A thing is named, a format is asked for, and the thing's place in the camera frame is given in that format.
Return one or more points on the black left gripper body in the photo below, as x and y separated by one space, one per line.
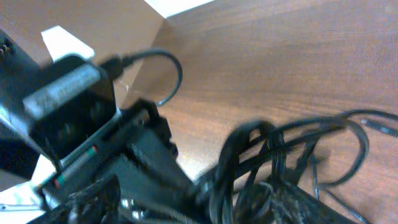
137 149

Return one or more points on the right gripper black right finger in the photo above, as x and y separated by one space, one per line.
262 203

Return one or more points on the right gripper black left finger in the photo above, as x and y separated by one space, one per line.
97 203

